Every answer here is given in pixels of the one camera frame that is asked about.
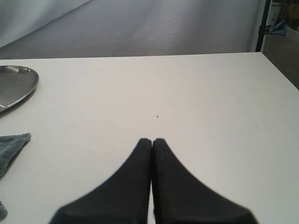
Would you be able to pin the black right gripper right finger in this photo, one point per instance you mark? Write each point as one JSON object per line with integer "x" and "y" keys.
{"x": 180, "y": 198}

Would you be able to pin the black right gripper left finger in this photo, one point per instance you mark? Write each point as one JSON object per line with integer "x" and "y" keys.
{"x": 122, "y": 199}

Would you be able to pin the grey-blue fleece towel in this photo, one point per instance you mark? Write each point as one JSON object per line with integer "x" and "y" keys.
{"x": 10, "y": 146}

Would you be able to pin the round stainless steel plate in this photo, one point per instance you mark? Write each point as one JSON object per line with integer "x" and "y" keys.
{"x": 16, "y": 83}

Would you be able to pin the black backdrop stand pole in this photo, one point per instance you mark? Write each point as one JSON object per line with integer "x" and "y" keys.
{"x": 263, "y": 28}

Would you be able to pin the grey backdrop curtain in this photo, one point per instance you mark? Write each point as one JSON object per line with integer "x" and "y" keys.
{"x": 103, "y": 28}

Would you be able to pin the dark blue-grey cloth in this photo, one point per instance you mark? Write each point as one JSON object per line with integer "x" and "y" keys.
{"x": 280, "y": 28}

